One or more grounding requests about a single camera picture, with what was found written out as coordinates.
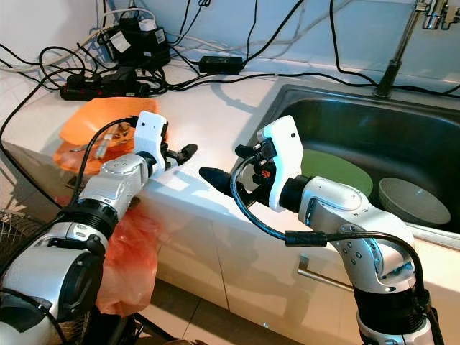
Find green plate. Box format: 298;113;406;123
300;149;374;198

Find small black power brick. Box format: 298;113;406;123
198;55;244;75

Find black power strip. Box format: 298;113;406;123
60;68;152;101

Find white cabinet front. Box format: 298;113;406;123
205;216;364;345

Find stainless steel sink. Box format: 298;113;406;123
241;85;460;249

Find black labelled power adapter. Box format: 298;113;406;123
99;16;172;70

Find orange plastic bag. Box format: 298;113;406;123
54;194;160;317

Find grey bowl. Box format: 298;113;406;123
378;177;452;227

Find black fan stand legs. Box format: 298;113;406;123
129;315;180;345

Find metal fan grille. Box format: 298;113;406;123
0;210;37;259

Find silver curved faucet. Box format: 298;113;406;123
374;0;460;98

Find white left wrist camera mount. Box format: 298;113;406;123
134;111;170;177

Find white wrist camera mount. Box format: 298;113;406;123
257;115;305;213
134;111;170;177

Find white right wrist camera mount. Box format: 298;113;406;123
257;115;305;213

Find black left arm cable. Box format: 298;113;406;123
86;116;139;184

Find silver cabinet handle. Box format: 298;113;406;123
297;256;349;292

